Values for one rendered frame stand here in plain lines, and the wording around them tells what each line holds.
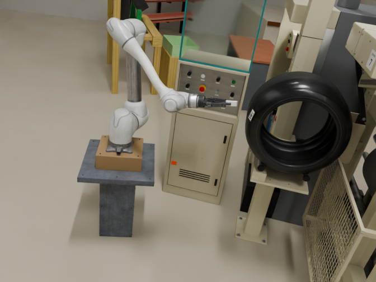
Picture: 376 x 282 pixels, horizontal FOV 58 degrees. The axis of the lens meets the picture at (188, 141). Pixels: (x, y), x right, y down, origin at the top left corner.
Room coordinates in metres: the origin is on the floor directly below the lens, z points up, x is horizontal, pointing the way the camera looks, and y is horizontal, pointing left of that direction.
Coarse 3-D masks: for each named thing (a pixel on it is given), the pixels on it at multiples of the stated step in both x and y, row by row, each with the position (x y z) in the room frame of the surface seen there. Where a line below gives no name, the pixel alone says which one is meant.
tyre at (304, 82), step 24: (288, 72) 2.00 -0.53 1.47; (264, 96) 1.82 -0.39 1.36; (288, 96) 1.76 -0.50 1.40; (312, 96) 1.75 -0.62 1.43; (336, 96) 1.77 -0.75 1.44; (336, 120) 1.72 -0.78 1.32; (264, 144) 2.01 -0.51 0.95; (288, 144) 2.03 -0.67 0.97; (312, 144) 2.00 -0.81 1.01; (336, 144) 1.71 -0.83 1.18; (288, 168) 1.75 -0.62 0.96; (312, 168) 1.73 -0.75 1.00
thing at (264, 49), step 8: (264, 40) 6.14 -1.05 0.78; (256, 48) 5.47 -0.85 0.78; (264, 48) 5.55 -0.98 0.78; (272, 48) 5.64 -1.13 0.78; (256, 56) 4.99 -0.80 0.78; (264, 56) 5.06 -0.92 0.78; (256, 64) 4.78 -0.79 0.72; (264, 64) 4.79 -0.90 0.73; (256, 72) 4.78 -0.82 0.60; (264, 72) 4.79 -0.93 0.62; (248, 80) 4.77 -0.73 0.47; (256, 80) 4.78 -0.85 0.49; (264, 80) 4.79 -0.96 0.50; (248, 88) 4.78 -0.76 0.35; (256, 88) 4.78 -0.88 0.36; (248, 96) 4.78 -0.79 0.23; (248, 104) 4.78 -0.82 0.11
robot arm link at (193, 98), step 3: (192, 93) 1.97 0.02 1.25; (189, 96) 1.94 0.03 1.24; (192, 96) 1.94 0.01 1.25; (195, 96) 1.94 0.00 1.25; (198, 96) 1.96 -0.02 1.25; (189, 99) 1.92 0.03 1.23; (192, 99) 1.92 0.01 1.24; (195, 99) 1.92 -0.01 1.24; (189, 102) 1.92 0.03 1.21; (192, 102) 1.92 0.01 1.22; (195, 102) 1.91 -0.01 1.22; (189, 105) 1.92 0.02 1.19; (192, 105) 1.92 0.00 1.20; (195, 105) 1.91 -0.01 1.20; (195, 108) 1.93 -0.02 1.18
